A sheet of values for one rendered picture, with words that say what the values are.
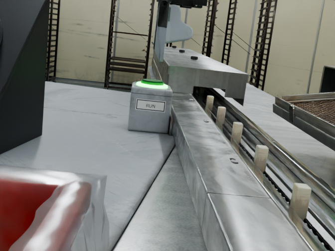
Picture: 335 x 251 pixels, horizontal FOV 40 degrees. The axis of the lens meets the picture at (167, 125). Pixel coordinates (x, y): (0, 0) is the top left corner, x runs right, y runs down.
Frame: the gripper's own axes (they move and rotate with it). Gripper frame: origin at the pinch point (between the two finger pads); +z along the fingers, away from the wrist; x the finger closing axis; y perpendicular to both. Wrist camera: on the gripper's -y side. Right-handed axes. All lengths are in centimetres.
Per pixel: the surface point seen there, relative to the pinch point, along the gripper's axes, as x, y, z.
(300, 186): -41.2, 12.8, 8.1
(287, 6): 678, 227, -65
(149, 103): -3.5, -0.3, 8.3
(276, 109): 0.2, 22.5, 7.4
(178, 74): 21.3, 6.1, 5.1
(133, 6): 676, -22, -36
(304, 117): -14.3, 22.4, 6.1
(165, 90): -3.4, 2.1, 5.9
